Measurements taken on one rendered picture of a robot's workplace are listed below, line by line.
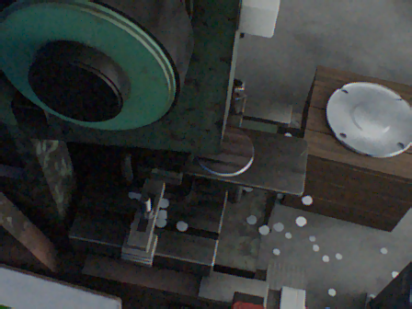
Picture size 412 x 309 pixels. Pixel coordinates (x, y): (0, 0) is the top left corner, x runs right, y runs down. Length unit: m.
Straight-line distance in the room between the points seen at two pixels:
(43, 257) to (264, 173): 0.49
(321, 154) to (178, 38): 1.23
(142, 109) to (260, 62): 1.85
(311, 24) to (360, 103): 0.83
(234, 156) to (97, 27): 0.69
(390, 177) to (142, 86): 1.31
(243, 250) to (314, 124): 0.69
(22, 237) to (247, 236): 0.47
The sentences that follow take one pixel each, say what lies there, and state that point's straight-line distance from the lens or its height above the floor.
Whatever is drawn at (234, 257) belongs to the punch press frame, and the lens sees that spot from 1.17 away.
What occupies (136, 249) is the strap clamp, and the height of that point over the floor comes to 0.74.
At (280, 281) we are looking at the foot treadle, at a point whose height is 0.16.
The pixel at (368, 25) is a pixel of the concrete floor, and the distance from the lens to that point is 2.66.
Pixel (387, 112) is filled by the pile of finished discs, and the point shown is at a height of 0.37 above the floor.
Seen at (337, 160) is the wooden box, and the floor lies 0.35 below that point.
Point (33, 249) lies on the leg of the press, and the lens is 1.16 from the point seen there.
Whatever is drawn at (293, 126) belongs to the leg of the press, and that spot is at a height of 0.62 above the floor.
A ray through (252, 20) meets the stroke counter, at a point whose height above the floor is 1.32.
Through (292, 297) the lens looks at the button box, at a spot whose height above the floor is 0.63.
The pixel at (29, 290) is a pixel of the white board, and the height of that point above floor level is 0.53.
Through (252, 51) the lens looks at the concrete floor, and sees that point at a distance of 2.41.
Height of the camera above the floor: 1.72
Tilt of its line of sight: 57 degrees down
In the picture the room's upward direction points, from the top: 6 degrees clockwise
